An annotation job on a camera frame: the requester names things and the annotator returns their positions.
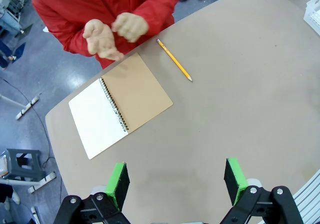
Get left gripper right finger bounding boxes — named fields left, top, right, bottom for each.
left=219, top=157, right=305, bottom=224

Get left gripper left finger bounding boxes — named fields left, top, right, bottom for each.
left=53, top=161, right=131, bottom=224

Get brown spiral notebook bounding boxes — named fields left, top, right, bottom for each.
left=68, top=52, right=174, bottom=160

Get person's right forearm red sleeve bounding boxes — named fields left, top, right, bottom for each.
left=47, top=21, right=101, bottom=57

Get person's left forearm red sleeve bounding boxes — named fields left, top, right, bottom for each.
left=132, top=0, right=181, bottom=38

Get person's right hand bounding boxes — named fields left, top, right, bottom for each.
left=82, top=18, right=125, bottom=62

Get person's left hand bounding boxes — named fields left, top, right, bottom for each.
left=111, top=12, right=150, bottom=44

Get white desk foot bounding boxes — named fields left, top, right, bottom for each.
left=27, top=171, right=57, bottom=194
left=15, top=95, right=41, bottom=121

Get grey step stool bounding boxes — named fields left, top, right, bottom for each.
left=2, top=148, right=48, bottom=183

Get yellow pencil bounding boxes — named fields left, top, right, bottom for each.
left=156, top=38, right=193, bottom=83

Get mannequin legs in blue jeans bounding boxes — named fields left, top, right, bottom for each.
left=0, top=40, right=27, bottom=70

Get person in red hoodie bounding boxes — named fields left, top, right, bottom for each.
left=31, top=0, right=181, bottom=70

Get white plastic mesh basket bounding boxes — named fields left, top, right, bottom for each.
left=303, top=0, right=320, bottom=37

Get grey aluminium frame rail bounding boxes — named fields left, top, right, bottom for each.
left=292, top=168, right=320, bottom=224

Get grey metal machine frame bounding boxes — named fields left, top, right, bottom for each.
left=0, top=0, right=33, bottom=37

